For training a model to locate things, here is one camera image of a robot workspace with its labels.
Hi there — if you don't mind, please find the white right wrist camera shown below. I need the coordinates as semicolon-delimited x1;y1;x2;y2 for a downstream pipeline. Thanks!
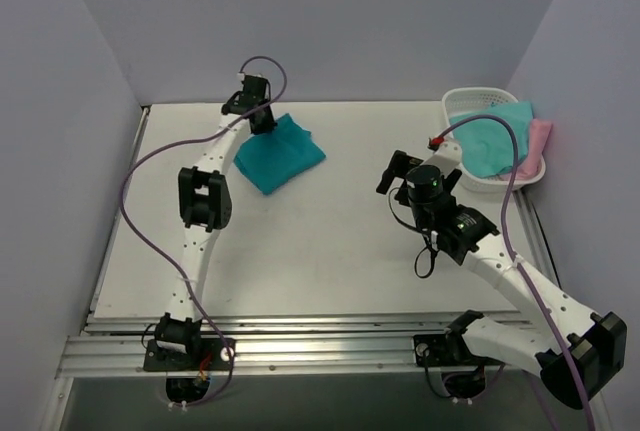
425;137;462;174

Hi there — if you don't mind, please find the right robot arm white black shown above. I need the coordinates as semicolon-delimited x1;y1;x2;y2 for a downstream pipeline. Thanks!
376;150;627;410

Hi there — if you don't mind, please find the aluminium rail frame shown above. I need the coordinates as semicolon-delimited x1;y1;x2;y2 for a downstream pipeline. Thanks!
58;179;535;378

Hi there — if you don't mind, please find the teal t shirt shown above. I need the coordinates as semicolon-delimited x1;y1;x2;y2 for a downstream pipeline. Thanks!
234;113;326;196

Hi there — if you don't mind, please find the light teal shirt in basket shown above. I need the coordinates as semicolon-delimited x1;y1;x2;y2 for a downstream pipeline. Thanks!
449;101;533;179

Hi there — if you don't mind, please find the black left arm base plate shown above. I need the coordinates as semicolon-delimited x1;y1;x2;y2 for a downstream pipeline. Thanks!
142;337;231;372

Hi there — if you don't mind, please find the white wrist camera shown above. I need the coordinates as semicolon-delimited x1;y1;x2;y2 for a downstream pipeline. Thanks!
425;137;462;174
237;72;264;82

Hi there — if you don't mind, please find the white plastic laundry basket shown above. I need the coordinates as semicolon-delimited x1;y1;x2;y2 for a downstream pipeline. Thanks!
441;87;552;193

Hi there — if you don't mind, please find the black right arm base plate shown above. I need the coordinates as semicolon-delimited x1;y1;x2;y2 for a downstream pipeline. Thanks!
412;333;501;368

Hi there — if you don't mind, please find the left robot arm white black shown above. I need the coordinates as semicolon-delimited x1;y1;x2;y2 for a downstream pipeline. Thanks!
154;73;276;370

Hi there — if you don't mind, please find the pink shirt in basket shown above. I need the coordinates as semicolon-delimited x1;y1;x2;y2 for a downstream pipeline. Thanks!
516;118;553;181

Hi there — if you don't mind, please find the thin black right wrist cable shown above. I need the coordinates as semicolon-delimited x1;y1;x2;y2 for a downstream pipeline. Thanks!
387;188;441;281

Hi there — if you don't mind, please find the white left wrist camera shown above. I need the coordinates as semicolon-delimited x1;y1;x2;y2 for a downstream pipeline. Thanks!
237;72;264;82

